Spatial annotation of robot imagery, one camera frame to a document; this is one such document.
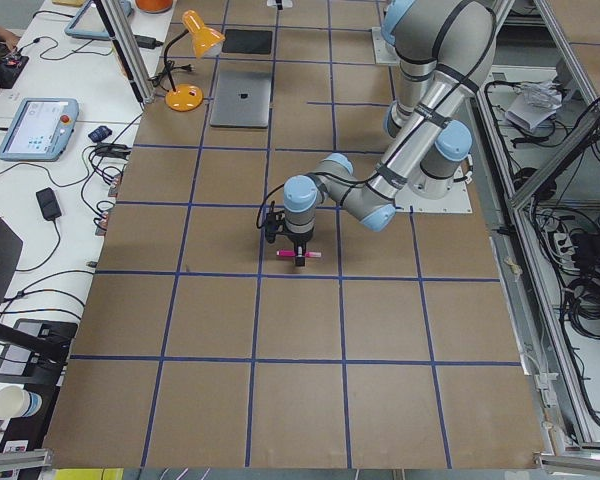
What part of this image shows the silver laptop notebook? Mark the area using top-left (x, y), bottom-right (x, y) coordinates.
top-left (210, 69), bottom-right (272, 129)

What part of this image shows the aluminium side frame rail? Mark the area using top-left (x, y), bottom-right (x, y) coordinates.
top-left (469, 0), bottom-right (600, 469)

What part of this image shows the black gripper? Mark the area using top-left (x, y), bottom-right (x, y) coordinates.
top-left (283, 229), bottom-right (314, 267)

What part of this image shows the black mousepad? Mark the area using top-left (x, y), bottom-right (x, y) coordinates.
top-left (222, 29), bottom-right (273, 55)

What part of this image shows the paper cup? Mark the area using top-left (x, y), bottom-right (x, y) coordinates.
top-left (0, 385), bottom-right (43, 420)

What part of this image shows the pink highlighter pen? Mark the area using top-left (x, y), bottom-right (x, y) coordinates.
top-left (276, 250), bottom-right (322, 259)

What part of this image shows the teach pendant tablet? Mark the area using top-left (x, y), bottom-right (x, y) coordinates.
top-left (0, 98), bottom-right (80, 162)

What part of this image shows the orange desk lamp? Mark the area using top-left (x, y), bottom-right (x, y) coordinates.
top-left (162, 10), bottom-right (226, 113)

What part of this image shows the black power adapter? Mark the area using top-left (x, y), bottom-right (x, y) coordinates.
top-left (36, 188), bottom-right (62, 221)

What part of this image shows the aluminium frame post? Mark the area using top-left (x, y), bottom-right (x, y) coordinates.
top-left (94, 0), bottom-right (154, 105)

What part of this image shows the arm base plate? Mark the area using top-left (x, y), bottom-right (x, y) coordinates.
top-left (371, 27), bottom-right (400, 66)
top-left (395, 166), bottom-right (473, 214)

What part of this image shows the black monitor stand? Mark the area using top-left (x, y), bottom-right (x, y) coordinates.
top-left (0, 217), bottom-right (77, 386)

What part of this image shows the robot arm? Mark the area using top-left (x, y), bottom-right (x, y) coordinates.
top-left (264, 1), bottom-right (498, 266)

